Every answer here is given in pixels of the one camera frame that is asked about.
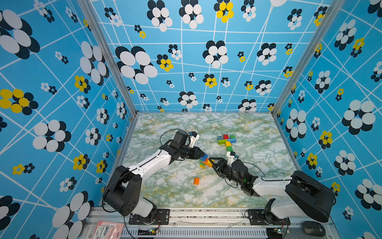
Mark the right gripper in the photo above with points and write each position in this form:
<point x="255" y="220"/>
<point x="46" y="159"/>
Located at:
<point x="222" y="161"/>

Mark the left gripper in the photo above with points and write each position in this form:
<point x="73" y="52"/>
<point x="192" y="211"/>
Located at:
<point x="196" y="155"/>

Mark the orange long lego brick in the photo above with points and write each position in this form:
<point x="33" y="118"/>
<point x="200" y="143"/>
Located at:
<point x="208" y="163"/>

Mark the lime long lego brick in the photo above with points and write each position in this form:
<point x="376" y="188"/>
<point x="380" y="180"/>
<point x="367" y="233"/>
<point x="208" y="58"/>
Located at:
<point x="221" y="141"/>

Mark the green long lego brick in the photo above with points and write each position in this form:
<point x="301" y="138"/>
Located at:
<point x="202" y="165"/>

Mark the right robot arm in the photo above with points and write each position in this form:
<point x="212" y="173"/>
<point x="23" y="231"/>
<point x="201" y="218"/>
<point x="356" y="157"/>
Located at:
<point x="296" y="196"/>

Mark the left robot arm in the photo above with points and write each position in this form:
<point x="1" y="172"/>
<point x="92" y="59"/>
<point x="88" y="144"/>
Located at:
<point x="123" y="190"/>

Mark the black computer mouse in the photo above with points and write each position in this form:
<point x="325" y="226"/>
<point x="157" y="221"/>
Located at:
<point x="313" y="228"/>

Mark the pink packaged item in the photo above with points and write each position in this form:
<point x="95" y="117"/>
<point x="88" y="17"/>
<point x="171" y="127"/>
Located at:
<point x="108" y="230"/>

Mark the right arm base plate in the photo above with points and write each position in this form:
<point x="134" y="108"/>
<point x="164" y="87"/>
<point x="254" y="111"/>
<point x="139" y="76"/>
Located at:
<point x="259" y="218"/>

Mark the aluminium front rail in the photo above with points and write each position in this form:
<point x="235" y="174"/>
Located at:
<point x="209" y="223"/>

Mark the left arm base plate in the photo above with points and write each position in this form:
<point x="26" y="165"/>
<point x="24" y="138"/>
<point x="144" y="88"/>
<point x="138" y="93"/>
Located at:
<point x="160" y="217"/>

